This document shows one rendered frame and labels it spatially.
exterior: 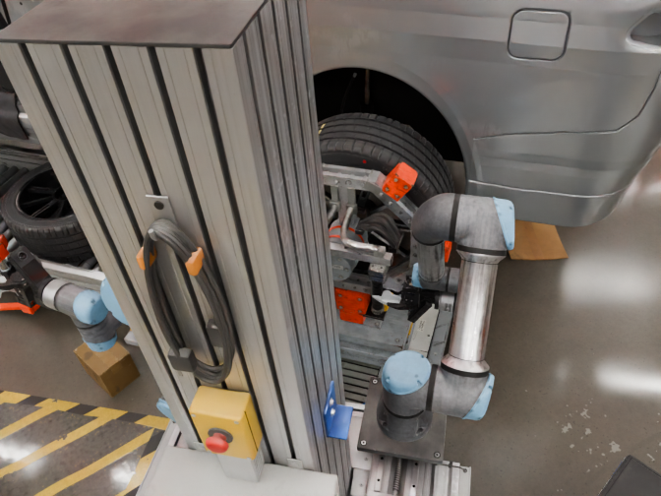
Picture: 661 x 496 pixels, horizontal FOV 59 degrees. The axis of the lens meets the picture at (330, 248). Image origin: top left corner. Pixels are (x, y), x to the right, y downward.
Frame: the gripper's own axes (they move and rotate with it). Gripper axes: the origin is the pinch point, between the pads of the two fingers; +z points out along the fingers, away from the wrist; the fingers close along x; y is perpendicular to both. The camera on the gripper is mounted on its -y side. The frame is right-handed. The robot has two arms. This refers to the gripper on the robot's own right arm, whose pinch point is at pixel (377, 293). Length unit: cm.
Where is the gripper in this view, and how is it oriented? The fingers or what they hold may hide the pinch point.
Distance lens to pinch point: 190.0
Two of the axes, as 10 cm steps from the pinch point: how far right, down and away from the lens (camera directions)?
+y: -0.7, -7.3, -6.8
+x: -2.6, 6.7, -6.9
